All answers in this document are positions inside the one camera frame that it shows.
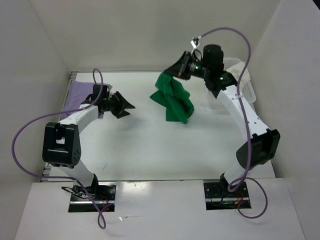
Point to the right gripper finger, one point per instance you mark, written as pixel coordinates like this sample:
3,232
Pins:
184,76
179,67

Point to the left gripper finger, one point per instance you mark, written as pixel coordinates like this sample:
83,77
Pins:
123,103
120,113

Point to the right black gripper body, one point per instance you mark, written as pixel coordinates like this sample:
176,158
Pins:
198,69

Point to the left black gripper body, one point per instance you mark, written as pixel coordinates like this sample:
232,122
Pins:
112,104

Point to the green t shirt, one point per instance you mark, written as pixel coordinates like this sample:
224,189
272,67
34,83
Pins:
174,98

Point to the purple t shirt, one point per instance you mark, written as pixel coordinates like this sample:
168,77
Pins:
77,93

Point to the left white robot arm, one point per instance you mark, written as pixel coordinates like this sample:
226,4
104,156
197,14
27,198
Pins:
62,144

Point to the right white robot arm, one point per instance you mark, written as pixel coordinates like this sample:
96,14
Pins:
260,142

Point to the white t shirt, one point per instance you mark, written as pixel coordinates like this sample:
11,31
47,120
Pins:
236,71

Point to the white plastic basket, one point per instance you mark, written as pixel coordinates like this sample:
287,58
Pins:
247,89

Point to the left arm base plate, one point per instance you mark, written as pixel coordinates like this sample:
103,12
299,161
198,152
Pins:
80,202

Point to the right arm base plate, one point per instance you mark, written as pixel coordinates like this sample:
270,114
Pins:
218,199

